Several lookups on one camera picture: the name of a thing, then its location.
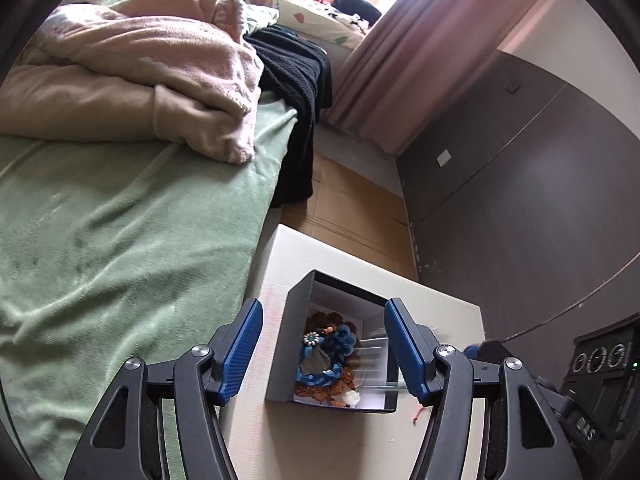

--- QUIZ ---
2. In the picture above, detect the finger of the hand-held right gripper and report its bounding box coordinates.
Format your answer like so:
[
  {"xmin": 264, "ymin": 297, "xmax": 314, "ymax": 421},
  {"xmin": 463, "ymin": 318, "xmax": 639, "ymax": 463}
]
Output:
[{"xmin": 462, "ymin": 340, "xmax": 512, "ymax": 361}]

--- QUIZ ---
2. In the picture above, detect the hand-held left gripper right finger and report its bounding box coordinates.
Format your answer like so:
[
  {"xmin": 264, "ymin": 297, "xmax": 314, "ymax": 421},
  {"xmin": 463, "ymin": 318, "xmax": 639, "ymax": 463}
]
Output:
[{"xmin": 384, "ymin": 298, "xmax": 581, "ymax": 480}]

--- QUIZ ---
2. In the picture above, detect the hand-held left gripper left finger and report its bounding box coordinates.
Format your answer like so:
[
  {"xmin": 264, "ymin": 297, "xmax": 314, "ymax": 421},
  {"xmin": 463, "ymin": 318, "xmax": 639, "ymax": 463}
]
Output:
[{"xmin": 65, "ymin": 298, "xmax": 264, "ymax": 480}]

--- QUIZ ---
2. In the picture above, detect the clear plastic pouch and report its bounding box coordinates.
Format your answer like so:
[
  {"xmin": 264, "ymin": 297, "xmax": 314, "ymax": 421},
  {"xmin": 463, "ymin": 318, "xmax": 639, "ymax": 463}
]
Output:
[{"xmin": 357, "ymin": 327, "xmax": 408, "ymax": 392}]

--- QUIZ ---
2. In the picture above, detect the dark square jewelry box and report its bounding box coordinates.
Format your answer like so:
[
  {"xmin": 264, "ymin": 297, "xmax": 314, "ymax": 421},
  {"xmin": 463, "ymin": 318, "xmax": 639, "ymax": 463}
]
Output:
[{"xmin": 265, "ymin": 269, "xmax": 401, "ymax": 413}]

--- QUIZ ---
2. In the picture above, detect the pile of beaded jewelry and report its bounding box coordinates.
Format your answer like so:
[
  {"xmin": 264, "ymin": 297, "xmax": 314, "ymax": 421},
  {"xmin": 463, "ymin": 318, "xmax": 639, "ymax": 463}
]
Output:
[{"xmin": 292, "ymin": 310, "xmax": 363, "ymax": 408}]

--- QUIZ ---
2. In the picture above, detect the green bed sheet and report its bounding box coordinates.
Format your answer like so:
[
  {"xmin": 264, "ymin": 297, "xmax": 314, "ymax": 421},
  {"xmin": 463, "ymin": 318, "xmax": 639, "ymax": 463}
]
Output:
[{"xmin": 0, "ymin": 97, "xmax": 301, "ymax": 480}]

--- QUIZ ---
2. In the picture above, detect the black knit cloth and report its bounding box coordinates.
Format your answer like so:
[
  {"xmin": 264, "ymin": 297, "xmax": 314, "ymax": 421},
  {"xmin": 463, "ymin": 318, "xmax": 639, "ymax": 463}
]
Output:
[{"xmin": 245, "ymin": 25, "xmax": 333, "ymax": 208}]

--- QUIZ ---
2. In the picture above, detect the pink window curtain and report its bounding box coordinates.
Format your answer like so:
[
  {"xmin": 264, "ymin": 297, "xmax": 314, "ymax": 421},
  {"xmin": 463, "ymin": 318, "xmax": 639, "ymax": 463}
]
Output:
[{"xmin": 325, "ymin": 0, "xmax": 556, "ymax": 158}]

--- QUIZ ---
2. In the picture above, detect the pink fleece blanket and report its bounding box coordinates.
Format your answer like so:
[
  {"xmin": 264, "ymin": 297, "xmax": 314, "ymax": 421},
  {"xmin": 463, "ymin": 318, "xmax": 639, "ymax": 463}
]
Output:
[{"xmin": 0, "ymin": 0, "xmax": 281, "ymax": 166}]

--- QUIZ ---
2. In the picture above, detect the white leaf print cushion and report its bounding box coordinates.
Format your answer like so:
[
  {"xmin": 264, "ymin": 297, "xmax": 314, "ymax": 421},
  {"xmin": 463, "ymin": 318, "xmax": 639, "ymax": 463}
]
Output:
[{"xmin": 272, "ymin": 0, "xmax": 371, "ymax": 48}]

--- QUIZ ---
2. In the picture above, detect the pale green garment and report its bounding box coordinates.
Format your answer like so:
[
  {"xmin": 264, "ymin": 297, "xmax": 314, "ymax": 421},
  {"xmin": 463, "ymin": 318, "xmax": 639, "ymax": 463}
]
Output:
[{"xmin": 242, "ymin": 0, "xmax": 281, "ymax": 36}]

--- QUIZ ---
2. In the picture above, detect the black bag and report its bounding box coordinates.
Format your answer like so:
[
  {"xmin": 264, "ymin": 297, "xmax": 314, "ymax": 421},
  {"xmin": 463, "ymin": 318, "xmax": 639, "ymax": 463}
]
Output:
[{"xmin": 332, "ymin": 0, "xmax": 381, "ymax": 23}]

